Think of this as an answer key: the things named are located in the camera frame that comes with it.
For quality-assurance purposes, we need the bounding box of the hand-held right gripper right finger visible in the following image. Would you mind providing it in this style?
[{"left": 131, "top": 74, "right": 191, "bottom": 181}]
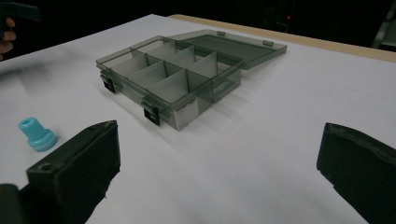
[{"left": 316, "top": 122, "right": 396, "bottom": 224}]

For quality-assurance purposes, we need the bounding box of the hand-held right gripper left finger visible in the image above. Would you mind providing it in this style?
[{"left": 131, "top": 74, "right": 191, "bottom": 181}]
[{"left": 19, "top": 119, "right": 121, "bottom": 224}]

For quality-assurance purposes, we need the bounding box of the small blue plastic cap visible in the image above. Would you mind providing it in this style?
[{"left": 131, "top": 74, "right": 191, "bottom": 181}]
[{"left": 18, "top": 117, "right": 59, "bottom": 153}]

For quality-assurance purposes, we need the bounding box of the grey transparent compartment box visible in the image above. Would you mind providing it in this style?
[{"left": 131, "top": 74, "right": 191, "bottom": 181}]
[{"left": 95, "top": 29, "right": 289, "bottom": 132}]

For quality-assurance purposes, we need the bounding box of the metal stand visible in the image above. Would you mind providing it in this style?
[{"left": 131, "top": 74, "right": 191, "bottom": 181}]
[{"left": 372, "top": 0, "right": 396, "bottom": 52}]

